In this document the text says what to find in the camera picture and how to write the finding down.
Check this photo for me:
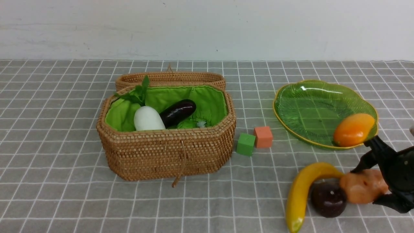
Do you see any brown potato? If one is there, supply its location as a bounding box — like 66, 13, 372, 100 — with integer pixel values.
340, 169, 388, 205

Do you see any green foam cube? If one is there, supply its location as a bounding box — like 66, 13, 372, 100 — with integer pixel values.
236, 133, 256, 157

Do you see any woven rattan basket green lining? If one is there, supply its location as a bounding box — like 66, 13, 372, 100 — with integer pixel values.
96, 84, 236, 188

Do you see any grey checked tablecloth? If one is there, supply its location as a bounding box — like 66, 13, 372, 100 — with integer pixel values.
0, 60, 413, 233

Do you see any white radish with leaves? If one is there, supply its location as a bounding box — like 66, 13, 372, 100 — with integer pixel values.
114, 75, 166, 132

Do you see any dark purple eggplant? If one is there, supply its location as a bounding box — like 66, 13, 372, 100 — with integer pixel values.
159, 99, 197, 128

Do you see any dark purple passion fruit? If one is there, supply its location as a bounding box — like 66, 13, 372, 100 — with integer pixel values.
310, 182, 347, 218

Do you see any orange mango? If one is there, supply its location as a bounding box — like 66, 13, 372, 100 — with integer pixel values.
333, 113, 376, 147

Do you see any orange foam cube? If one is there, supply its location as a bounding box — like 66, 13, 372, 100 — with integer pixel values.
253, 126, 273, 148

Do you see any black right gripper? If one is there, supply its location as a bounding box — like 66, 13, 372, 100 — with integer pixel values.
351, 135, 413, 214

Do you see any green bitter gourd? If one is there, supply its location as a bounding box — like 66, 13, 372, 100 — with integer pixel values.
177, 118, 207, 129

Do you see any green glass leaf plate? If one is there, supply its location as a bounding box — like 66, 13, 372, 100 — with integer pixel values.
273, 80, 378, 150

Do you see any woven rattan basket lid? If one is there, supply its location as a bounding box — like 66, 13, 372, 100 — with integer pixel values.
115, 65, 226, 91

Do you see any yellow banana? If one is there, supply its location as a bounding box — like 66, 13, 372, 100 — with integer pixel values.
285, 162, 344, 233

